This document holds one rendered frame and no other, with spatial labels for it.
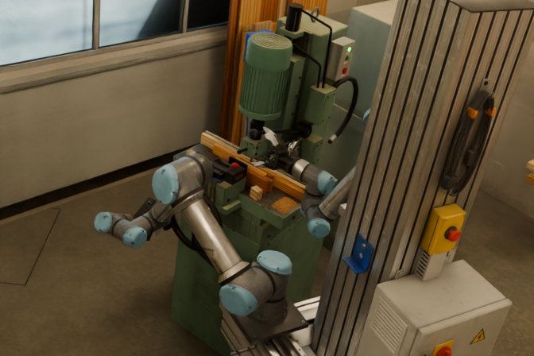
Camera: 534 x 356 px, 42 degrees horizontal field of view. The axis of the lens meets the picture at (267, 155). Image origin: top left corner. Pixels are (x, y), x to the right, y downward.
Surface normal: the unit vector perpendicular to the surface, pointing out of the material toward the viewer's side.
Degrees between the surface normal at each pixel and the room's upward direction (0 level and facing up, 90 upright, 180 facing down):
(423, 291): 0
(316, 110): 90
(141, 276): 0
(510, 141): 90
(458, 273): 0
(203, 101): 90
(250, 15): 87
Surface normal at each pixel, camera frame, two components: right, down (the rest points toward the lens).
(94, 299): 0.15, -0.85
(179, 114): 0.69, 0.46
